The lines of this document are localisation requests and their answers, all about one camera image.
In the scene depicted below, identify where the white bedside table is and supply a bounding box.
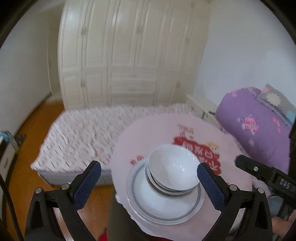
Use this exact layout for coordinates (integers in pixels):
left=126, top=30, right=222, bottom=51
left=186, top=94, right=217, bottom=119

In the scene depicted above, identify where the person's right hand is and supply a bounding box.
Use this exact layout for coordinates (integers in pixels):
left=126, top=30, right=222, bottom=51
left=271, top=217, right=295, bottom=238

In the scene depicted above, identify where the grey-rimmed white plate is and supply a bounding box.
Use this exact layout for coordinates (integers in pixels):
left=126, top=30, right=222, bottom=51
left=126, top=158, right=205, bottom=226

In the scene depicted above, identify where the grey floral pillow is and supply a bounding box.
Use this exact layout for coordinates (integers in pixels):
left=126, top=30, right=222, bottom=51
left=256, top=84, right=295, bottom=127

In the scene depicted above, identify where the purple floral quilt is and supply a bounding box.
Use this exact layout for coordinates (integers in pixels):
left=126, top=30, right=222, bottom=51
left=215, top=87, right=291, bottom=174

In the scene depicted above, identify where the heart-patterned bed sheet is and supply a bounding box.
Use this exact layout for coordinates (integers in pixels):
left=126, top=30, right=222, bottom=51
left=31, top=103, right=197, bottom=174

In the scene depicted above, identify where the white built-in wardrobe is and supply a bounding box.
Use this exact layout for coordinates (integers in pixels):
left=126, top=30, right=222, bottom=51
left=58, top=1, right=212, bottom=109

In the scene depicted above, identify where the white bowl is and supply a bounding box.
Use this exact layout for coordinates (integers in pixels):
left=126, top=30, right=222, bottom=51
left=147, top=162, right=200, bottom=193
left=148, top=144, right=200, bottom=191

